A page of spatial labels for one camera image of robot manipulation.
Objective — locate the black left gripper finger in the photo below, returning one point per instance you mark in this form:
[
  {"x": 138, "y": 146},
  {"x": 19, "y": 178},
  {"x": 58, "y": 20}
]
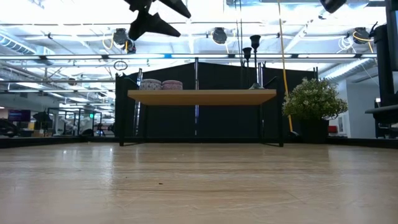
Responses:
[
  {"x": 178, "y": 7},
  {"x": 146, "y": 26}
]

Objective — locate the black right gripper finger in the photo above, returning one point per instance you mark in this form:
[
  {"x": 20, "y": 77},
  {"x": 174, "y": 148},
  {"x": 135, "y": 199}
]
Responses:
[{"x": 332, "y": 4}]

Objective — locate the white patterned candle holder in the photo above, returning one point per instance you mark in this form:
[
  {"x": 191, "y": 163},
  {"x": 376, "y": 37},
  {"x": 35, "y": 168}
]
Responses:
[{"x": 150, "y": 84}]

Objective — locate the pink candle holder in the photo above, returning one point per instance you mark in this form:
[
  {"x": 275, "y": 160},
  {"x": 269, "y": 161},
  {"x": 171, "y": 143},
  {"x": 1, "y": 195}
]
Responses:
[{"x": 172, "y": 85}]

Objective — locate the black candlestick holder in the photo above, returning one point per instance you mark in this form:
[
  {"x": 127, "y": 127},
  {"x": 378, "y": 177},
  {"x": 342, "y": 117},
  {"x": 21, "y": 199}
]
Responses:
[
  {"x": 255, "y": 40},
  {"x": 247, "y": 52}
]

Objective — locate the chrome pole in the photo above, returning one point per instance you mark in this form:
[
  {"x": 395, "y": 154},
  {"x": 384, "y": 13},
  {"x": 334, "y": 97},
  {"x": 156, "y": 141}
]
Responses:
[
  {"x": 196, "y": 74},
  {"x": 137, "y": 118}
]

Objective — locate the computer monitor on black stand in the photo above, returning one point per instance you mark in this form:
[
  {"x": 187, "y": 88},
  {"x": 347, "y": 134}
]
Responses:
[{"x": 385, "y": 62}]

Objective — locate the wooden shelf with black legs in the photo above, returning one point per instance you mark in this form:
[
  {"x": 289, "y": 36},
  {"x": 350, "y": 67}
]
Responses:
[{"x": 202, "y": 97}]

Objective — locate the potted green plant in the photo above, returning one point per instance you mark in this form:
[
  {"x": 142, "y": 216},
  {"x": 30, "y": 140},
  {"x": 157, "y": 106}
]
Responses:
[{"x": 314, "y": 99}]

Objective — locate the black partition panel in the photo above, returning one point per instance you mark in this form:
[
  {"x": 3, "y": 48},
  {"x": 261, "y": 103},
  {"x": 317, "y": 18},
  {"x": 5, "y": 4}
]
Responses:
[{"x": 217, "y": 121}]

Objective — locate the grey computer desk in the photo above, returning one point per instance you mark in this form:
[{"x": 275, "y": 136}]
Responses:
[{"x": 384, "y": 113}]

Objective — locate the red box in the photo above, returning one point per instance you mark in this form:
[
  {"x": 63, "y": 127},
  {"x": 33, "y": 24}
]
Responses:
[{"x": 332, "y": 129}]

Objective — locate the purple lit screen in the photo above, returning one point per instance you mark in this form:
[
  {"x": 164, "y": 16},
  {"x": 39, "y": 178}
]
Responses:
[{"x": 19, "y": 115}]

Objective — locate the black aluminium frame rail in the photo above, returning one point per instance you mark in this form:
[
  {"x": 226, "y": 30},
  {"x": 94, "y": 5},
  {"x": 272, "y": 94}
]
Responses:
[
  {"x": 363, "y": 142},
  {"x": 40, "y": 141},
  {"x": 102, "y": 140}
]

